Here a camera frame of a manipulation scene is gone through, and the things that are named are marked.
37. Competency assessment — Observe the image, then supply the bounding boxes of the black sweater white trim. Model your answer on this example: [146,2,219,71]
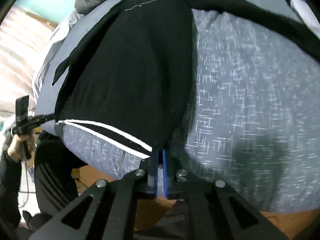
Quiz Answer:
[53,0,319,158]

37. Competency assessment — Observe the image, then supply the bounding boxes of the person's left forearm sleeve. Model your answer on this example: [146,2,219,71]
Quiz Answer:
[1,151,22,230]

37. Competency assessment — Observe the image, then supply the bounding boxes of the person's left hand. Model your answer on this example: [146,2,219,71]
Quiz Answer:
[8,134,35,163]

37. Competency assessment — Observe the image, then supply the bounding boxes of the person's black trousers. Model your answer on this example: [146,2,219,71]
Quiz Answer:
[27,131,87,232]

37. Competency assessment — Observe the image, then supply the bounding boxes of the pink curtain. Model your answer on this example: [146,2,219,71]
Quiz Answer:
[1,7,53,118]

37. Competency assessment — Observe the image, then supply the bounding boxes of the light grey blanket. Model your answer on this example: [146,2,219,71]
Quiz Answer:
[50,10,83,44]

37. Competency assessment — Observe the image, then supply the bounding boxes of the blue patterned bed sheet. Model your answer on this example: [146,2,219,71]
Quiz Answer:
[32,0,320,214]

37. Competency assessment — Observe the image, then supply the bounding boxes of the folded lilac garment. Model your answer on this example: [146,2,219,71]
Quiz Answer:
[285,0,320,38]

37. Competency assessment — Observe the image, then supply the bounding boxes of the black cable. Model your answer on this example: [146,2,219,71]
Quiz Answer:
[18,160,36,209]

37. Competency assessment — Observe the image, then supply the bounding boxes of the wooden frame by wall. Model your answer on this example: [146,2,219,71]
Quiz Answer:
[25,11,58,31]

